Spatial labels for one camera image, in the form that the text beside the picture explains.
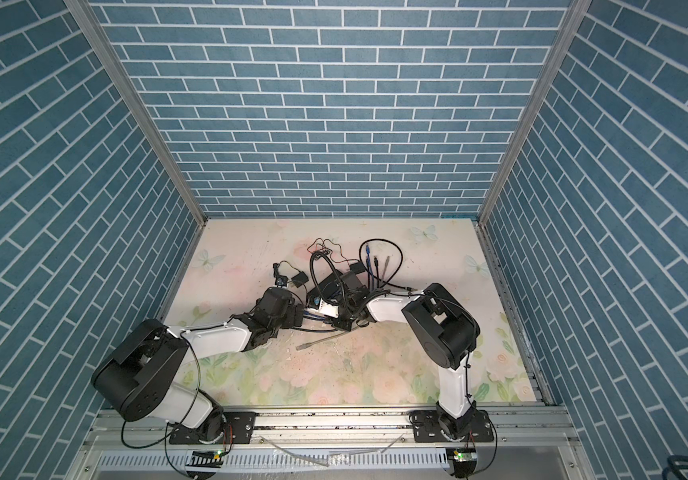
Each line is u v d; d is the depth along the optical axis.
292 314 0.84
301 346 0.87
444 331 0.50
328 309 0.83
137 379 0.43
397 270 1.04
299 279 1.02
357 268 1.05
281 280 0.82
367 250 1.08
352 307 0.74
